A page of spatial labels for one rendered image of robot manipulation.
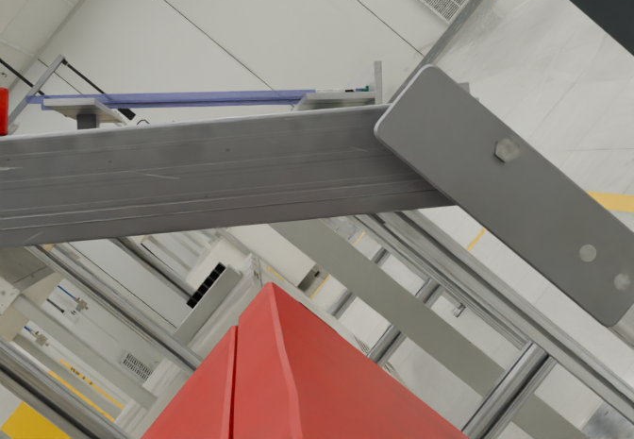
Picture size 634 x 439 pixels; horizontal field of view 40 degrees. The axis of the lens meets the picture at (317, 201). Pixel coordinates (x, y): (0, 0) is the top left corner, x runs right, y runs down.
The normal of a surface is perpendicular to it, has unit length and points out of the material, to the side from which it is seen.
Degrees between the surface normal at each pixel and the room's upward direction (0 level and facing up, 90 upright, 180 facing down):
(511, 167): 90
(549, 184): 90
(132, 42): 90
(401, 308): 90
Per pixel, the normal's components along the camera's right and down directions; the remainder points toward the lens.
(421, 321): 0.11, 0.02
